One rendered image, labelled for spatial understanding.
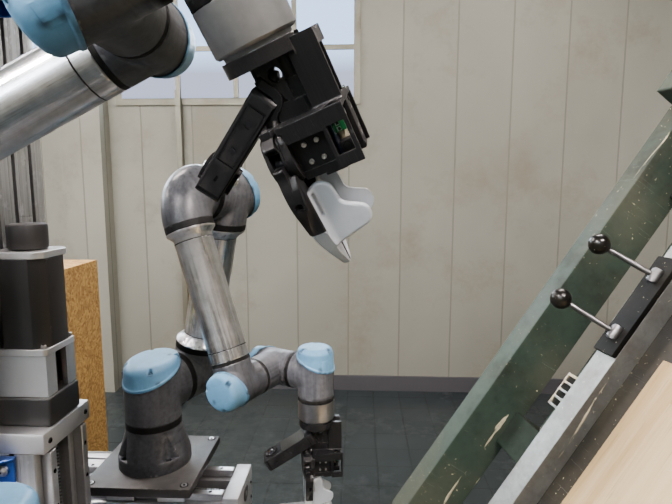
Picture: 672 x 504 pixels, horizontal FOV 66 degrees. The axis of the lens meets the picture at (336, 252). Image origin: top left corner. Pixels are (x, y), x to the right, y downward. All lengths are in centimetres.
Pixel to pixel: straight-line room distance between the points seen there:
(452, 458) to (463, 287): 298
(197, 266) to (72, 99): 49
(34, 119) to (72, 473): 66
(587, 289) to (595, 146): 316
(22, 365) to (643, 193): 123
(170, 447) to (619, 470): 83
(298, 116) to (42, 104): 27
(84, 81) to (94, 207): 376
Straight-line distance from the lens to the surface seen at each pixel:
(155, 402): 116
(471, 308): 419
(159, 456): 120
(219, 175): 48
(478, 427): 123
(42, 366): 94
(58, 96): 60
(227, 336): 100
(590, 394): 101
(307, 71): 45
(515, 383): 123
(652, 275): 105
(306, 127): 44
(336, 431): 113
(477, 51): 419
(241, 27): 43
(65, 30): 47
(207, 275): 100
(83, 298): 282
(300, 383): 107
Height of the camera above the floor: 163
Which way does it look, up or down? 7 degrees down
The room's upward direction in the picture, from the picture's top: straight up
